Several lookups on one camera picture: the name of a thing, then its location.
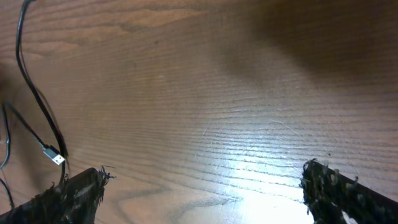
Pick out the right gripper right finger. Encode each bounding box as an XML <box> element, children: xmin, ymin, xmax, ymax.
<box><xmin>300</xmin><ymin>159</ymin><xmax>397</xmax><ymax>223</ymax></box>

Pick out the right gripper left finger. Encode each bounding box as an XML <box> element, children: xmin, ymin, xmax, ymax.
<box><xmin>1</xmin><ymin>167</ymin><xmax>113</xmax><ymax>224</ymax></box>

